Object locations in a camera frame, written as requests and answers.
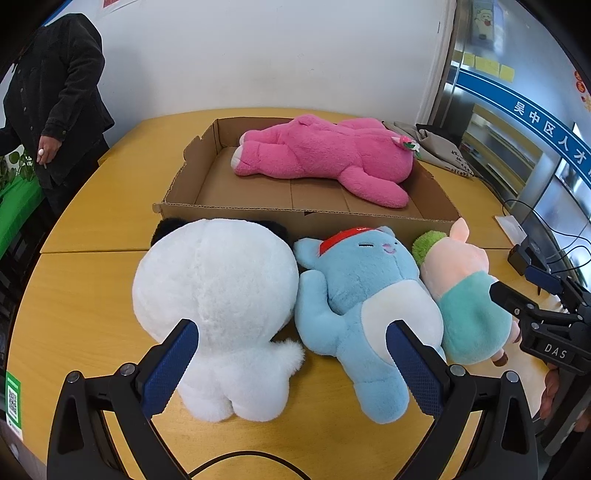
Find green leafy plant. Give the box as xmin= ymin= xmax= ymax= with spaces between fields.
xmin=0 ymin=144 xmax=37 ymax=186

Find brown cardboard box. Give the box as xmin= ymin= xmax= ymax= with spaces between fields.
xmin=152 ymin=116 xmax=463 ymax=240

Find blue plush toy red headband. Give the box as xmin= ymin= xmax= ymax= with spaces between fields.
xmin=293 ymin=224 xmax=448 ymax=424

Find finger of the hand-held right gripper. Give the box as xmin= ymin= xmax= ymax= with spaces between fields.
xmin=489 ymin=279 xmax=540 ymax=320
xmin=524 ymin=265 xmax=591 ymax=315

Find cartoon wall poster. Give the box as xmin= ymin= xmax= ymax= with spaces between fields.
xmin=468 ymin=0 xmax=498 ymax=47

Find black cable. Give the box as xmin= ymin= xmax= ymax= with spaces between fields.
xmin=502 ymin=198 xmax=591 ymax=289

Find green cloth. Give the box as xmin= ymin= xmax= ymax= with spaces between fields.
xmin=0 ymin=178 xmax=45 ymax=260

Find white plush toy black ears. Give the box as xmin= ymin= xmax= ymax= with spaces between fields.
xmin=132 ymin=217 xmax=306 ymax=422

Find pink pig plush toy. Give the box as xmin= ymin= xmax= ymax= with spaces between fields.
xmin=412 ymin=218 xmax=522 ymax=367

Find person's right hand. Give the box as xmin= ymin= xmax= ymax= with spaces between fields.
xmin=539 ymin=368 xmax=564 ymax=422

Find pink plush bear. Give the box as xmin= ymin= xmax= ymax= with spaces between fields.
xmin=231 ymin=115 xmax=420 ymax=209

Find black device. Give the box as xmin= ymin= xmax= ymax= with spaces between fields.
xmin=507 ymin=237 xmax=551 ymax=278

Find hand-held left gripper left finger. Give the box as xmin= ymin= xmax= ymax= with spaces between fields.
xmin=46 ymin=318 xmax=199 ymax=480

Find white paper sheet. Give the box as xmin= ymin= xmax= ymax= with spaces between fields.
xmin=493 ymin=214 xmax=528 ymax=246

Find red window decoration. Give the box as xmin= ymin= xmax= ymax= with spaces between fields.
xmin=574 ymin=69 xmax=591 ymax=112

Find green code sticker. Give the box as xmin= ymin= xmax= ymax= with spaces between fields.
xmin=4 ymin=370 xmax=25 ymax=439

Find blue wall banner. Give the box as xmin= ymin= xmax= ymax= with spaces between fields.
xmin=456 ymin=68 xmax=591 ymax=186

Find beige cloth bag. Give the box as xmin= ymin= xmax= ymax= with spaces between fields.
xmin=382 ymin=120 xmax=477 ymax=179

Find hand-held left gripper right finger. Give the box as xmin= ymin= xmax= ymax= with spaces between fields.
xmin=385 ymin=320 xmax=540 ymax=480

